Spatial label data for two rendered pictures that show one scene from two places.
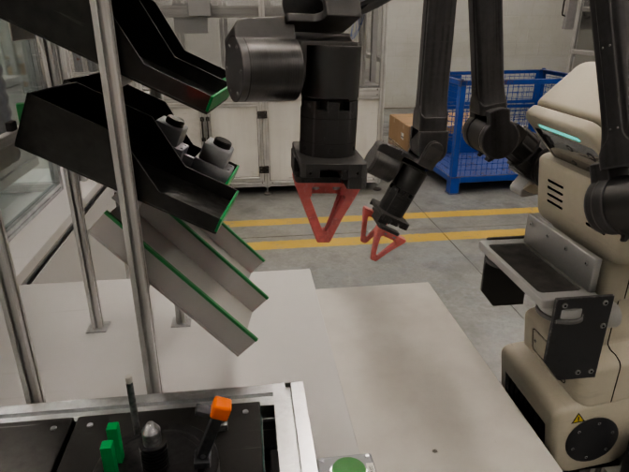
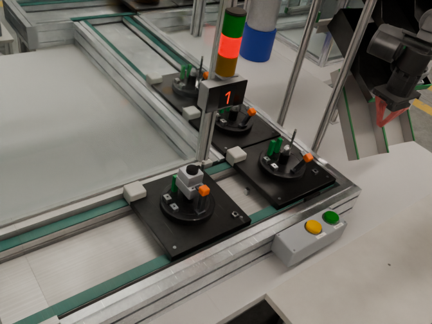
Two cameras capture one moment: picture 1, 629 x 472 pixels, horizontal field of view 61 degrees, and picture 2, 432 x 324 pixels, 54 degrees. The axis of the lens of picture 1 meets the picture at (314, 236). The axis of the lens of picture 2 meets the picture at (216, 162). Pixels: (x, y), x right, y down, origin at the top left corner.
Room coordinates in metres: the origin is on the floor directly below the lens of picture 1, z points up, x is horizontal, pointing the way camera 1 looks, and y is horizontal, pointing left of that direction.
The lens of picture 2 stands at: (-0.29, -0.52, 1.74)
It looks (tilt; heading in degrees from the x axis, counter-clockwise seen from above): 39 degrees down; 54
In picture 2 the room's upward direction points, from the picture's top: 11 degrees clockwise
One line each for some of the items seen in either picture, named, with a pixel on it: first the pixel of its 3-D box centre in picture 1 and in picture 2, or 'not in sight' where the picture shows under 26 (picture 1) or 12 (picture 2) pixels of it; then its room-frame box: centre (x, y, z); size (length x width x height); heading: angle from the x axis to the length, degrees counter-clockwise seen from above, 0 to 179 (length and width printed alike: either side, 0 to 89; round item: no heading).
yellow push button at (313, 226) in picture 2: not in sight; (313, 227); (0.40, -0.05, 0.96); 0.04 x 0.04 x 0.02
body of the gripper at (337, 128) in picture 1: (328, 133); (402, 83); (0.54, -0.01, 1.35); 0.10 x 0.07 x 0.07; 6
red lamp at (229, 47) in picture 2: not in sight; (229, 44); (0.26, 0.27, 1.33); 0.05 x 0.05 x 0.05
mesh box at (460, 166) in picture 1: (499, 126); not in sight; (5.03, -1.74, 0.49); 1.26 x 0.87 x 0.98; 99
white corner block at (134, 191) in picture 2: not in sight; (134, 193); (0.01, 0.22, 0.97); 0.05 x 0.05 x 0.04; 7
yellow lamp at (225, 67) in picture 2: not in sight; (226, 63); (0.26, 0.27, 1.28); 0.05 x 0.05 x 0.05
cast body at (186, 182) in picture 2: not in sight; (188, 176); (0.12, 0.14, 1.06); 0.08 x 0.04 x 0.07; 98
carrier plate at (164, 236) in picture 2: not in sight; (186, 207); (0.12, 0.13, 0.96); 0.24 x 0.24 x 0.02; 7
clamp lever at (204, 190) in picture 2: not in sight; (200, 197); (0.13, 0.09, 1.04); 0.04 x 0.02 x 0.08; 97
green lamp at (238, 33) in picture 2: not in sight; (233, 23); (0.26, 0.27, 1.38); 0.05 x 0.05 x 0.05
